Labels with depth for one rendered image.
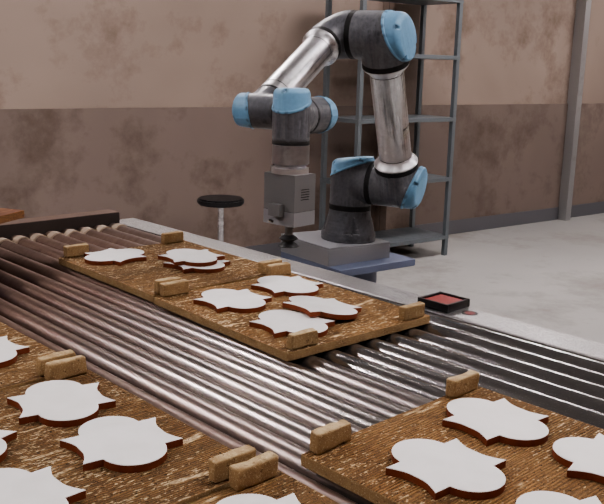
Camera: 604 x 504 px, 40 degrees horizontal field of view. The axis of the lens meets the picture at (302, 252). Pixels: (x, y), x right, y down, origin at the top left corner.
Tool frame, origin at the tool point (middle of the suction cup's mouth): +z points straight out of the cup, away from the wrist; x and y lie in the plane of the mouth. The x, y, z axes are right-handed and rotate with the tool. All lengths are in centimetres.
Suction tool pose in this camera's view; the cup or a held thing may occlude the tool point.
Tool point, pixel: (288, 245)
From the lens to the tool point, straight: 171.2
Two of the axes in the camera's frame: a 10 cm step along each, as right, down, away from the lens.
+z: -0.3, 9.8, 2.2
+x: 6.6, -1.5, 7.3
